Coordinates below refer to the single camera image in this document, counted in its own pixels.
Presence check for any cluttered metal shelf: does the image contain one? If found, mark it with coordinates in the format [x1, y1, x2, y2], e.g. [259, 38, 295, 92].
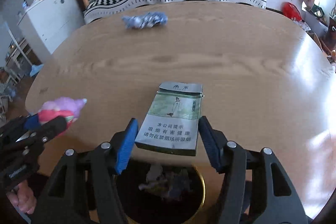
[5, 38, 30, 83]

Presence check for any crumpled white paper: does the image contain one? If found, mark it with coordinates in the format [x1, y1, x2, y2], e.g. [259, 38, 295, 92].
[139, 164, 164, 191]

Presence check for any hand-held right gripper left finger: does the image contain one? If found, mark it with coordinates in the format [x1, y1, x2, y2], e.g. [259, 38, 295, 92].
[31, 118, 139, 224]

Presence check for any pink purple wrapper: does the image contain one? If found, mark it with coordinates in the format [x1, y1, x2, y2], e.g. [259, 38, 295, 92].
[38, 97, 88, 135]

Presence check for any green grey cigarette pack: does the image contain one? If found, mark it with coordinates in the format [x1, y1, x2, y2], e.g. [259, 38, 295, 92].
[134, 81, 203, 157]

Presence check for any red plastic bag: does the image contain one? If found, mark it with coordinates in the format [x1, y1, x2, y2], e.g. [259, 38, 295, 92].
[282, 2, 302, 21]

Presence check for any wooden table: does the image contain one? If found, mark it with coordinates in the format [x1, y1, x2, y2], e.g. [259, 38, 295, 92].
[25, 1, 336, 219]

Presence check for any person's left hand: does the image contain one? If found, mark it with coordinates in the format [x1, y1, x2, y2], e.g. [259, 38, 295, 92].
[7, 181, 37, 214]

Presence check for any black trash bin gold rim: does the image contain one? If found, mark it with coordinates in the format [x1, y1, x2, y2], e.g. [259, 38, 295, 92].
[115, 160, 206, 224]

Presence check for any white cabinet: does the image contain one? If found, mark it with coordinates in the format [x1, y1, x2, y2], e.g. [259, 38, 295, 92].
[17, 0, 85, 56]

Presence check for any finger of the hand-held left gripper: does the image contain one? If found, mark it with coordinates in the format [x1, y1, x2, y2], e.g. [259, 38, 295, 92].
[0, 114, 42, 142]
[14, 116, 68, 159]

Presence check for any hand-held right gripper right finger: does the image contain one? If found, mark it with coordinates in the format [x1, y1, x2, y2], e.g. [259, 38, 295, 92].
[198, 116, 309, 224]

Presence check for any blue white crumpled wrapper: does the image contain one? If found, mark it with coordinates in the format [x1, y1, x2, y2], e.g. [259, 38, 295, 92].
[121, 11, 168, 30]

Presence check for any blue round floor mat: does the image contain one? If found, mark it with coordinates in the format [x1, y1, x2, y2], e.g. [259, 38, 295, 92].
[29, 64, 45, 77]

